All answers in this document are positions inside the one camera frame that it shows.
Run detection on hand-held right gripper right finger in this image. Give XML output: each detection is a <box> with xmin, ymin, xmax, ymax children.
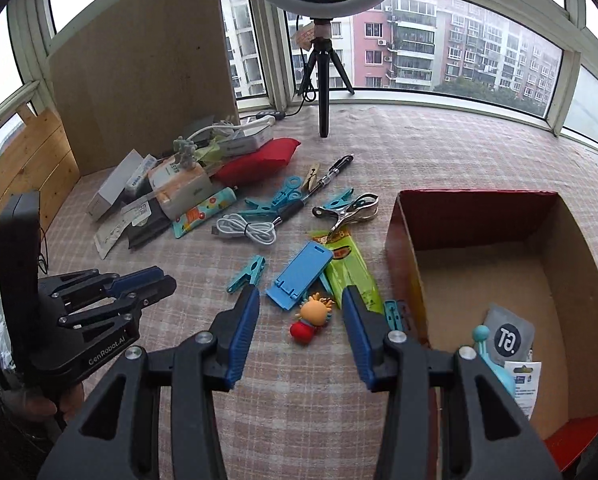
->
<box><xmin>341</xmin><ymin>285</ymin><xmax>550</xmax><ymax>480</ymax></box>

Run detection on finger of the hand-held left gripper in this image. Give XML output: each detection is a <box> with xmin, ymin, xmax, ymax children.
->
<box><xmin>39</xmin><ymin>266</ymin><xmax>165</xmax><ymax>306</ymax></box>
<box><xmin>58</xmin><ymin>275</ymin><xmax>177</xmax><ymax>332</ymax></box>

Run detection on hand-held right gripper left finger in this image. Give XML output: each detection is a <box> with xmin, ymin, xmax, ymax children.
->
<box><xmin>36</xmin><ymin>285</ymin><xmax>261</xmax><ymax>480</ymax></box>

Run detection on small doll toy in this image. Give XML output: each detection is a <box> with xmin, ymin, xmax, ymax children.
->
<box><xmin>289</xmin><ymin>292</ymin><xmax>336</xmax><ymax>346</ymax></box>

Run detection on teal baby bottle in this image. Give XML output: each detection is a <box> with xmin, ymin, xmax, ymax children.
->
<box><xmin>472</xmin><ymin>325</ymin><xmax>517</xmax><ymax>401</ymax></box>

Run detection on silver grey foil packet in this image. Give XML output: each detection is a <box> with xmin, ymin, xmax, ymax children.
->
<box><xmin>479</xmin><ymin>302</ymin><xmax>536</xmax><ymax>368</ymax></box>

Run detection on red cardboard box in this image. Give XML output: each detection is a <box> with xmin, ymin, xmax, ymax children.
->
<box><xmin>384</xmin><ymin>189</ymin><xmax>598</xmax><ymax>471</ymax></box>

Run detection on white label card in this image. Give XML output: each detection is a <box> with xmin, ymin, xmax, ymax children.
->
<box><xmin>502</xmin><ymin>359</ymin><xmax>542</xmax><ymax>421</ymax></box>

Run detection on person's left hand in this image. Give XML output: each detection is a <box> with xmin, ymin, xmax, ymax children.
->
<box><xmin>26</xmin><ymin>381</ymin><xmax>87</xmax><ymax>428</ymax></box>

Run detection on black wallet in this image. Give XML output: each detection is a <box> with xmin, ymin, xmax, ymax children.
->
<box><xmin>126</xmin><ymin>210</ymin><xmax>172</xmax><ymax>251</ymax></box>

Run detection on large white sachet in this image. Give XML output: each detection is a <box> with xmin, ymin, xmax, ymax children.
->
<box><xmin>94</xmin><ymin>217</ymin><xmax>134</xmax><ymax>260</ymax></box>

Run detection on small white printed sachet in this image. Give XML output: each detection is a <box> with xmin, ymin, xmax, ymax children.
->
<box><xmin>121</xmin><ymin>199</ymin><xmax>157</xmax><ymax>226</ymax></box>

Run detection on green snack packet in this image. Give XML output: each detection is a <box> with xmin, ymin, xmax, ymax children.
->
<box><xmin>306</xmin><ymin>227</ymin><xmax>385</xmax><ymax>313</ymax></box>

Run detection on blue phone stand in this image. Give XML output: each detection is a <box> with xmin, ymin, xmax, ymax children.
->
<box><xmin>265</xmin><ymin>240</ymin><xmax>335</xmax><ymax>311</ymax></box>

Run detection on pine plank board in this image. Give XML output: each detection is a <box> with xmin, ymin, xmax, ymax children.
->
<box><xmin>0</xmin><ymin>102</ymin><xmax>82</xmax><ymax>256</ymax></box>

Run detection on large white printed box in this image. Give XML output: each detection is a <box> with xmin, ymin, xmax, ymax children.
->
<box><xmin>86</xmin><ymin>149</ymin><xmax>144</xmax><ymax>222</ymax></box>

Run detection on floral teal pouch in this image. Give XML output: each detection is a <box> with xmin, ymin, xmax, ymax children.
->
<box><xmin>171</xmin><ymin>186</ymin><xmax>239</xmax><ymax>239</ymax></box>

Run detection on orange white tissue packet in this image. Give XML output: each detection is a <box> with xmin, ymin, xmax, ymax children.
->
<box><xmin>148</xmin><ymin>157</ymin><xmax>215</xmax><ymax>218</ymax></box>

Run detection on small blue white box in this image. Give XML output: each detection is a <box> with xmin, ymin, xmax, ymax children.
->
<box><xmin>124</xmin><ymin>154</ymin><xmax>160</xmax><ymax>198</ymax></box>

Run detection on large metal clip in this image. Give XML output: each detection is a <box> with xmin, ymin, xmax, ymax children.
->
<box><xmin>326</xmin><ymin>192</ymin><xmax>380</xmax><ymax>238</ymax></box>

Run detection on grey plush flowers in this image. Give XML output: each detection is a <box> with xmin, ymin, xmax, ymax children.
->
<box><xmin>171</xmin><ymin>136</ymin><xmax>200</xmax><ymax>171</ymax></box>

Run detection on black pen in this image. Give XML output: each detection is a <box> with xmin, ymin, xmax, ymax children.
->
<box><xmin>271</xmin><ymin>182</ymin><xmax>330</xmax><ymax>228</ymax></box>
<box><xmin>316</xmin><ymin>154</ymin><xmax>355</xmax><ymax>186</ymax></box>

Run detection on teal scissor-shaped clip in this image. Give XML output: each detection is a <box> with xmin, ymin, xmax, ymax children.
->
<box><xmin>269</xmin><ymin>175</ymin><xmax>304</xmax><ymax>206</ymax></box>

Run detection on wooden clothespin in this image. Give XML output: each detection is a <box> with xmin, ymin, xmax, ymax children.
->
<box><xmin>301</xmin><ymin>162</ymin><xmax>322</xmax><ymax>192</ymax></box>

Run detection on red pouch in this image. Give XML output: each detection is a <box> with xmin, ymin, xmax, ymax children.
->
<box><xmin>211</xmin><ymin>137</ymin><xmax>302</xmax><ymax>188</ymax></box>

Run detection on small grey white box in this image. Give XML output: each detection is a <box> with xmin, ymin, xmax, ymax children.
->
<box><xmin>214</xmin><ymin>127</ymin><xmax>275</xmax><ymax>158</ymax></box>

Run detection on large wood panel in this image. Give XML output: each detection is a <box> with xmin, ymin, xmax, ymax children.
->
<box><xmin>48</xmin><ymin>0</ymin><xmax>240</xmax><ymax>177</ymax></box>

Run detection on black tripod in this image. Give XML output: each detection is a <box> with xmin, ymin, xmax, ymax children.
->
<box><xmin>299</xmin><ymin>19</ymin><xmax>356</xmax><ymax>138</ymax></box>

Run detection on pink paper tag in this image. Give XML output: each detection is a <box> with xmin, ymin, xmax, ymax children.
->
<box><xmin>290</xmin><ymin>22</ymin><xmax>316</xmax><ymax>51</ymax></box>

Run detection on white usb cable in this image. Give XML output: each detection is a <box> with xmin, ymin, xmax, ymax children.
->
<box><xmin>211</xmin><ymin>211</ymin><xmax>278</xmax><ymax>247</ymax></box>

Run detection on white charger cable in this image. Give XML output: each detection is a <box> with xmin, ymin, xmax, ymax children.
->
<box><xmin>186</xmin><ymin>115</ymin><xmax>275</xmax><ymax>146</ymax></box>

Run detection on white window frame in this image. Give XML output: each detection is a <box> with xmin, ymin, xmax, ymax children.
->
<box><xmin>0</xmin><ymin>0</ymin><xmax>598</xmax><ymax>161</ymax></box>

